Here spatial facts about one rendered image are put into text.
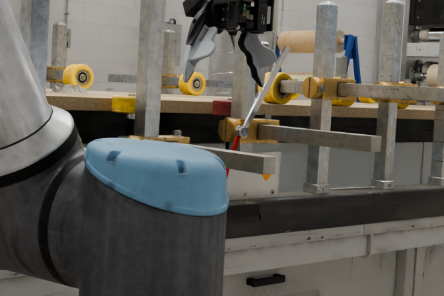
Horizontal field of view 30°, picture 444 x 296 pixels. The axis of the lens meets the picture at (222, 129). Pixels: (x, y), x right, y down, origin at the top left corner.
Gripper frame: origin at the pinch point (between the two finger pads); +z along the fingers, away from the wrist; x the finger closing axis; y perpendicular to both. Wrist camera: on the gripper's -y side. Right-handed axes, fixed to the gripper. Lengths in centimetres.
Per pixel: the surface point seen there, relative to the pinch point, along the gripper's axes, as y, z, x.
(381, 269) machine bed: -64, 53, 115
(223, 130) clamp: -35.7, 9.3, 28.7
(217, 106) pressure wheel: -44, 5, 33
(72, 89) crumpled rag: -71, 3, 11
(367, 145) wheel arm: -3.5, 9.6, 37.8
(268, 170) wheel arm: -3.9, 13.9, 14.0
